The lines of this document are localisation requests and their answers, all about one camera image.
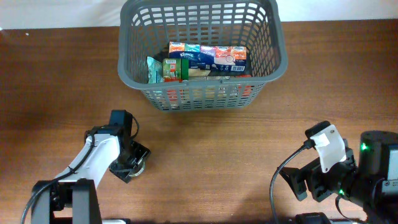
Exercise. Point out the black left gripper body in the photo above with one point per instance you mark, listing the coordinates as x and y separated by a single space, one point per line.
125 163

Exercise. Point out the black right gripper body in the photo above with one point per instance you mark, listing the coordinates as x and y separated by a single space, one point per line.
341 179

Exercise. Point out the silver pull-tab tin can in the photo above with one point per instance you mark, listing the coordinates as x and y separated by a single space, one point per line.
138 169

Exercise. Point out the mint green wipes packet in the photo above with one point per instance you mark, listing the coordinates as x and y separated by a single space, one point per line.
155 71

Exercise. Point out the green lidded jar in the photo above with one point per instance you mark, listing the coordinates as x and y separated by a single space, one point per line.
175 69

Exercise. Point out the orange pasta packet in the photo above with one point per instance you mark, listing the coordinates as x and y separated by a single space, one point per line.
218 91

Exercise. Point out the brown paper pouch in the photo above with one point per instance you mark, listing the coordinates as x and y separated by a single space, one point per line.
197 75

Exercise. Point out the Kleenex tissue multipack box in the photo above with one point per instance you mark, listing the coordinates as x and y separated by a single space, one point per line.
214 58

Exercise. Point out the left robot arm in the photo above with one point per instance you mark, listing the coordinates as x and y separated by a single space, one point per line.
71 197

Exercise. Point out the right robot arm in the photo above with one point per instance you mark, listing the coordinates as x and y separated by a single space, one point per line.
370 183

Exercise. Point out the grey plastic lattice basket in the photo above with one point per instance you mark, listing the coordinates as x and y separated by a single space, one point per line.
147 28

